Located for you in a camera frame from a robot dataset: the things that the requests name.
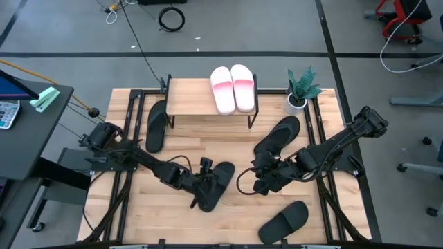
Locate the mint green stapler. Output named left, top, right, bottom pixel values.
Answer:
left=29, top=86, right=61, bottom=113

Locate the red and black chair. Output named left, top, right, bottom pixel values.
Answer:
left=363, top=0, right=433, bottom=45

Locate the black metal table frame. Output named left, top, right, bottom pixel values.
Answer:
left=81, top=88, right=383, bottom=249

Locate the black flip-flop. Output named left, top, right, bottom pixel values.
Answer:
left=145, top=100, right=169, bottom=154
left=253, top=115, right=301, bottom=156

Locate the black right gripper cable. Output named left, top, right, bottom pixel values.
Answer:
left=235, top=167, right=264, bottom=196

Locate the coiled black cable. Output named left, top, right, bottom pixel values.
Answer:
left=158, top=6, right=186, bottom=33

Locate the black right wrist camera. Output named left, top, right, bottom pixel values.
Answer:
left=255, top=150, right=278, bottom=167

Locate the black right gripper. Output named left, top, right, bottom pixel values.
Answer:
left=253, top=158, right=300, bottom=196

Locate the grey table foot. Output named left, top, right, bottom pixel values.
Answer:
left=390, top=53, right=443, bottom=107

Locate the green plant in white pot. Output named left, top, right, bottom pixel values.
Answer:
left=284, top=65, right=323, bottom=116

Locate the pink slide sandal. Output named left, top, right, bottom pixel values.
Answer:
left=210, top=66, right=237, bottom=116
left=230, top=64, right=256, bottom=113

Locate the long black floor cable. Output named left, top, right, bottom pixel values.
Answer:
left=119, top=0, right=163, bottom=84

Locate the white and yellow cable bundle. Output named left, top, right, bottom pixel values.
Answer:
left=103, top=1, right=121, bottom=26

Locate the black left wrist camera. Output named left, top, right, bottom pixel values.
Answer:
left=200, top=156, right=214, bottom=174

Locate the wooden shelf with black frame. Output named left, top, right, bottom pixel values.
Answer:
left=159, top=73, right=260, bottom=129

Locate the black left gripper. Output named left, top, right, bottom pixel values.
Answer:
left=162, top=165, right=210, bottom=210

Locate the dark monitor screen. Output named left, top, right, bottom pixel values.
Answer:
left=0, top=68, right=39, bottom=101

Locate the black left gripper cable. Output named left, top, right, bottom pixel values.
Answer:
left=165, top=154, right=193, bottom=173

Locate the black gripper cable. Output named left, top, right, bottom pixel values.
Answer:
left=165, top=154, right=193, bottom=173
left=235, top=167, right=264, bottom=196

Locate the white floor cable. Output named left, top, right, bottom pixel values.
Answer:
left=379, top=0, right=443, bottom=74

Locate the white calculator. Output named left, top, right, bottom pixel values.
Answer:
left=0, top=100, right=21, bottom=131

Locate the dark grey desk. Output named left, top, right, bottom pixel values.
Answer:
left=0, top=79, right=91, bottom=249

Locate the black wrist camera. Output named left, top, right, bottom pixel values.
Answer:
left=200, top=156, right=214, bottom=174
left=255, top=150, right=278, bottom=167

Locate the black slide sandal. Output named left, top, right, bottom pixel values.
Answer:
left=257, top=200, right=309, bottom=246
left=197, top=161, right=236, bottom=213

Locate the office chair base with casters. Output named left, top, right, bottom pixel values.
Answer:
left=396, top=136, right=443, bottom=218

